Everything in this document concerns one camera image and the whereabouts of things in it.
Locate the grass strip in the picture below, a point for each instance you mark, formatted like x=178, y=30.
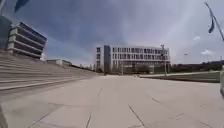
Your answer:
x=186, y=77

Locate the pale concrete slab plaza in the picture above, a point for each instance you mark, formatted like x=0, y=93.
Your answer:
x=113, y=103

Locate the wide concrete steps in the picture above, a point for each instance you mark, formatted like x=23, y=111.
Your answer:
x=33, y=71

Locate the row of trees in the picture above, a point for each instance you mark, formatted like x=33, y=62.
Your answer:
x=200, y=66

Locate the white building with window grid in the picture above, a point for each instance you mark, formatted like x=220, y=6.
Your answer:
x=133, y=56

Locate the blue flag on pole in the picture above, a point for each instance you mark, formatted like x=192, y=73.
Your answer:
x=211, y=25
x=20, y=4

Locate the terraced building with dark bands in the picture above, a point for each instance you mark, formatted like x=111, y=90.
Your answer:
x=26, y=40

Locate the low pale building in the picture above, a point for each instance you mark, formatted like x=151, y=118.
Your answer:
x=60, y=62

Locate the lamp pole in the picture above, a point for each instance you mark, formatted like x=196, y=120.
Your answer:
x=163, y=60
x=185, y=58

